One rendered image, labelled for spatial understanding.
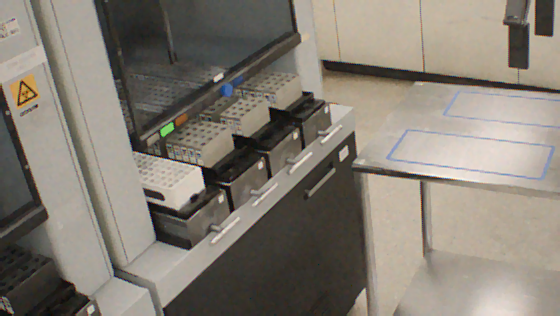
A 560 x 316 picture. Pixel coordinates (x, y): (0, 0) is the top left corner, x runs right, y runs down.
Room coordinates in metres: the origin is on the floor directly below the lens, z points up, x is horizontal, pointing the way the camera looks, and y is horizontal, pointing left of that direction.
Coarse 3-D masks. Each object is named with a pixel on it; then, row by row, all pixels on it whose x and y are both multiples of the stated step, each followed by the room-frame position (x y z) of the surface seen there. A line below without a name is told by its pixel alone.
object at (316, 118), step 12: (312, 108) 1.69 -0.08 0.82; (324, 108) 1.71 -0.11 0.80; (288, 120) 1.66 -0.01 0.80; (300, 120) 1.64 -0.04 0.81; (312, 120) 1.66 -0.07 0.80; (324, 120) 1.70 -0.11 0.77; (300, 132) 1.63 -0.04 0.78; (312, 132) 1.66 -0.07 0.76; (324, 132) 1.67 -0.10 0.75; (336, 132) 1.66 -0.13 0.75; (324, 144) 1.62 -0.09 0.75
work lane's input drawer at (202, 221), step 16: (208, 192) 1.35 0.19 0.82; (224, 192) 1.36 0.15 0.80; (160, 208) 1.32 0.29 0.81; (192, 208) 1.29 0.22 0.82; (208, 208) 1.32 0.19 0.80; (224, 208) 1.36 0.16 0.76; (160, 224) 1.31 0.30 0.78; (176, 224) 1.28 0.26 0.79; (192, 224) 1.27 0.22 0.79; (208, 224) 1.31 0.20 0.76; (192, 240) 1.26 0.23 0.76
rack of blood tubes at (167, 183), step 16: (144, 160) 1.45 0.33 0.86; (160, 160) 1.44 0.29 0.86; (144, 176) 1.38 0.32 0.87; (160, 176) 1.37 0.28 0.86; (176, 176) 1.36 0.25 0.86; (192, 176) 1.35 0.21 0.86; (144, 192) 1.41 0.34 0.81; (160, 192) 1.39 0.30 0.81; (176, 192) 1.30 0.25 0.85; (192, 192) 1.34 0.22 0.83; (176, 208) 1.30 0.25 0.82
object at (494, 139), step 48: (432, 96) 1.64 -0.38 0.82; (480, 96) 1.60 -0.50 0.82; (528, 96) 1.56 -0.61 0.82; (384, 144) 1.43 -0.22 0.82; (432, 144) 1.40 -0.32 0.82; (480, 144) 1.37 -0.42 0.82; (528, 144) 1.33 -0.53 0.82; (528, 192) 1.17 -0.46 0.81; (432, 240) 1.73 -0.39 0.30; (432, 288) 1.54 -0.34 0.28; (480, 288) 1.51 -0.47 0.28; (528, 288) 1.47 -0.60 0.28
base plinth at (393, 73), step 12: (324, 60) 3.89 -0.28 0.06; (348, 72) 3.80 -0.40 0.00; (360, 72) 3.75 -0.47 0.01; (372, 72) 3.70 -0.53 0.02; (384, 72) 3.66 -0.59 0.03; (396, 72) 3.61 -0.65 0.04; (408, 72) 3.57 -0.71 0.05; (420, 72) 3.53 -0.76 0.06; (456, 84) 3.40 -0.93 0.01; (468, 84) 3.36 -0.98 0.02; (480, 84) 3.32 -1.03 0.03; (492, 84) 3.28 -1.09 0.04; (504, 84) 3.24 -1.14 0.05; (516, 84) 3.20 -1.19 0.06
